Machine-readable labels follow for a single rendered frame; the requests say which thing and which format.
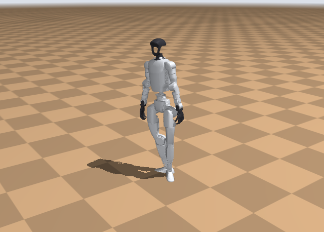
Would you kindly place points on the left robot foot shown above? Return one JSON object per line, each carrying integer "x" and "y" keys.
{"x": 170, "y": 176}

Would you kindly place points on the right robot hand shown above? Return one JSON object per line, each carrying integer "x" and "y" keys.
{"x": 142, "y": 115}

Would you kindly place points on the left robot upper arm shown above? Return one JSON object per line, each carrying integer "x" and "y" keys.
{"x": 171, "y": 68}

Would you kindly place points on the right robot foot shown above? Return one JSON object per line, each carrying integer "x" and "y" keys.
{"x": 163, "y": 170}

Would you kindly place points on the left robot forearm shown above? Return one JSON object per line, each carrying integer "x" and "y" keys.
{"x": 176, "y": 96}

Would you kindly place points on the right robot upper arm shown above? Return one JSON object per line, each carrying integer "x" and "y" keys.
{"x": 146, "y": 82}

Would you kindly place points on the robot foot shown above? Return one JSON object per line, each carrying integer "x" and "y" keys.
{"x": 170, "y": 176}
{"x": 163, "y": 170}

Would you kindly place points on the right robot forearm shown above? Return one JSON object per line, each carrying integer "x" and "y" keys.
{"x": 145, "y": 94}

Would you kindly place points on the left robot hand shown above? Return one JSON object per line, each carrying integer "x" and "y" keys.
{"x": 180, "y": 115}

